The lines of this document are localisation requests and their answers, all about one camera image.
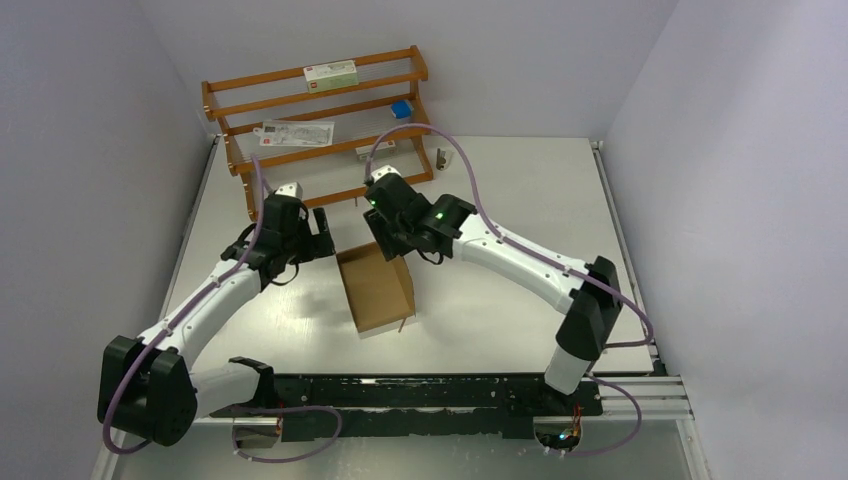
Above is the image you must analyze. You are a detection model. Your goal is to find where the white flat blister package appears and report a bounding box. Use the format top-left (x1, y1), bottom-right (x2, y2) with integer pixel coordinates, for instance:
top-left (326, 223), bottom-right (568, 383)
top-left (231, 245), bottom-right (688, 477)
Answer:
top-left (252, 121), bottom-right (335, 147)

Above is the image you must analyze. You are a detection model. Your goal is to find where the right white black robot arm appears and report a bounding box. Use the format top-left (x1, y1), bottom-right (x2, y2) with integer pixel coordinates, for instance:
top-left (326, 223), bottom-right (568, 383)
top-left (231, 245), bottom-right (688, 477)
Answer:
top-left (364, 167), bottom-right (623, 414)

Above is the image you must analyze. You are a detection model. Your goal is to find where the small grey white clip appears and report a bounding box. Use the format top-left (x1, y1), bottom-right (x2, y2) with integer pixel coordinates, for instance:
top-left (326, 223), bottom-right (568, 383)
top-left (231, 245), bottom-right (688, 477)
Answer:
top-left (436, 148), bottom-right (454, 171)

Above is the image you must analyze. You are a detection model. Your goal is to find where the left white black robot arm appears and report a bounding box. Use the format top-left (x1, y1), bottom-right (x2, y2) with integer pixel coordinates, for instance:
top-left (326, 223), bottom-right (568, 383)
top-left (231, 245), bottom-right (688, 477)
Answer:
top-left (97, 189), bottom-right (335, 454)

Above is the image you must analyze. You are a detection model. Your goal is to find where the grey white small box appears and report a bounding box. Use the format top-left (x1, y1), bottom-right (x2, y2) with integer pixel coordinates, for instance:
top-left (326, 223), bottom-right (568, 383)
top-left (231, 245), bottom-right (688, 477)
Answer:
top-left (355, 140), bottom-right (397, 162)

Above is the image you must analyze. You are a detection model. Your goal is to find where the aluminium rail frame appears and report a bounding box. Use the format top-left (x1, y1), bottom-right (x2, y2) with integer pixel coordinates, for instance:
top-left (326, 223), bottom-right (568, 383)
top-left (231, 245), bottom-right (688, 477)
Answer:
top-left (98, 137), bottom-right (698, 458)

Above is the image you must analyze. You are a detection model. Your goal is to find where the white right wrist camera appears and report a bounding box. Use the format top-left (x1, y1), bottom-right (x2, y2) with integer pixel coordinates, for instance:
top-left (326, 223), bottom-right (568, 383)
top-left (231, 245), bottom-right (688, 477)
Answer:
top-left (366, 165), bottom-right (399, 183)

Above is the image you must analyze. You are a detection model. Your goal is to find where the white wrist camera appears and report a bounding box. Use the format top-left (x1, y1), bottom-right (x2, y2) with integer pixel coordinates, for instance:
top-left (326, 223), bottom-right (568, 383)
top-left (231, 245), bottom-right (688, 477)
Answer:
top-left (273, 182), bottom-right (303, 200)
top-left (366, 165), bottom-right (399, 183)

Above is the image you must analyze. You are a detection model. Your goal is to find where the blue small box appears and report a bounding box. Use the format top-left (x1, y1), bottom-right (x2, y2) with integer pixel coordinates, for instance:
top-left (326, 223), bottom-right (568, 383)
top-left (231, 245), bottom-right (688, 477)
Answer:
top-left (390, 99), bottom-right (414, 120)

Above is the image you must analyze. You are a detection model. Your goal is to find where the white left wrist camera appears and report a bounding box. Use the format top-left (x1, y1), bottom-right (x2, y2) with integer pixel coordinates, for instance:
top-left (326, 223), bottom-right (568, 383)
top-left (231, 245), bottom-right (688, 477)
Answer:
top-left (273, 182), bottom-right (303, 200)

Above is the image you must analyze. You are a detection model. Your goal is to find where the green white box top shelf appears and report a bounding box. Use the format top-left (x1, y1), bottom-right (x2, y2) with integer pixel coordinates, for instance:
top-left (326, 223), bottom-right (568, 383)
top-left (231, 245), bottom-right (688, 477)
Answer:
top-left (303, 60), bottom-right (359, 94)

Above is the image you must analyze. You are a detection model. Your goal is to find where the brown cardboard box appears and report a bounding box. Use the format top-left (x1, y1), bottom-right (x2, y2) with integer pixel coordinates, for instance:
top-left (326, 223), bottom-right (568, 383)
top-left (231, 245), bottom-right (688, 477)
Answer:
top-left (336, 242), bottom-right (416, 339)

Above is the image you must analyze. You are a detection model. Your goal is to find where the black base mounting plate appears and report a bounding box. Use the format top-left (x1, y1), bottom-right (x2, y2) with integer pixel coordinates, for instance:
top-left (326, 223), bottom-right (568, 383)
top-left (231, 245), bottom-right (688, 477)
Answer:
top-left (209, 374), bottom-right (604, 443)

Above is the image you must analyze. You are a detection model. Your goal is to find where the orange wooden shelf rack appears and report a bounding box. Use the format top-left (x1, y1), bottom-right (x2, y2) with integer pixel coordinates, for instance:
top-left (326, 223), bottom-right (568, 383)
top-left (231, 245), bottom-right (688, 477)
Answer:
top-left (201, 45), bottom-right (435, 219)

